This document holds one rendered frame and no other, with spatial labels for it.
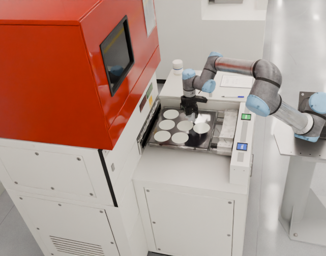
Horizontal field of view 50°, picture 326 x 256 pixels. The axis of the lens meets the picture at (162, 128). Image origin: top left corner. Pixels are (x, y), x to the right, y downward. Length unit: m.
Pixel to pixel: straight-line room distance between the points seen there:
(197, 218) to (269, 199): 0.97
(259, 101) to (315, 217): 1.44
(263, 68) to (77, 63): 0.82
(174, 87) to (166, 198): 0.78
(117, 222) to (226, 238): 0.66
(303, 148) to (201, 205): 0.67
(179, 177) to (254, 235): 0.96
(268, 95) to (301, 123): 0.31
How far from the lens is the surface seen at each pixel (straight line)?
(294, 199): 2.58
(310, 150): 2.14
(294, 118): 1.78
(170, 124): 2.14
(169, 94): 2.29
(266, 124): 3.58
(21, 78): 1.50
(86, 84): 1.35
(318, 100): 1.93
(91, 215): 2.00
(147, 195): 2.02
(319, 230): 2.79
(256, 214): 2.81
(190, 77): 1.90
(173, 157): 2.03
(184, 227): 2.18
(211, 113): 2.21
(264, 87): 1.59
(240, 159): 1.82
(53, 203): 2.07
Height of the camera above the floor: 2.24
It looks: 39 degrees down
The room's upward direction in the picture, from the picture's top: 7 degrees counter-clockwise
